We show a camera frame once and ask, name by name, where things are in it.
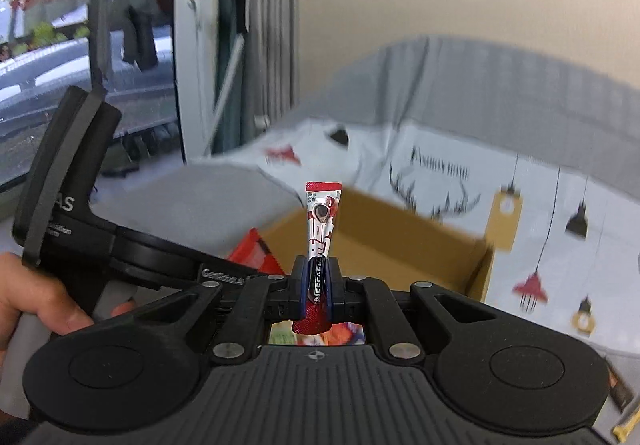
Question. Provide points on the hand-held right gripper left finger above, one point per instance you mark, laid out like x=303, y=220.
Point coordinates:
x=300, y=287

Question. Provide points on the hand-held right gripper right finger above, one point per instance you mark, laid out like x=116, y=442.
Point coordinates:
x=329, y=287

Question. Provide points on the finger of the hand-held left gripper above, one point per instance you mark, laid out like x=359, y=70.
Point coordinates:
x=230, y=272

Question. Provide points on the red white coffee stick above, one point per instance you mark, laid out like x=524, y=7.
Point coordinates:
x=322, y=215

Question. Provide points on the cardboard box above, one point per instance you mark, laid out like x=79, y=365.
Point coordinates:
x=400, y=245

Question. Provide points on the person's left hand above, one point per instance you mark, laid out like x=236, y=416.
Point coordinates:
x=35, y=292

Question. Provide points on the red white snack packet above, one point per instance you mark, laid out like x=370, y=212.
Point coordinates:
x=345, y=332

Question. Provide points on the grey printed bed sheet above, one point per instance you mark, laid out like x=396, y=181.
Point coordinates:
x=450, y=90

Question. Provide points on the black and white garment steamer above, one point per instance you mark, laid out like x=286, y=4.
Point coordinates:
x=272, y=35

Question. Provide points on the dark brown snack bar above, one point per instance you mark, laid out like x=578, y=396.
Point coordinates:
x=620, y=390

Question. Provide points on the yellow snack bar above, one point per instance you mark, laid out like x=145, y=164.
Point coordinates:
x=625, y=431

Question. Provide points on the white window frame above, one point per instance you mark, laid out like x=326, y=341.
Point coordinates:
x=197, y=50

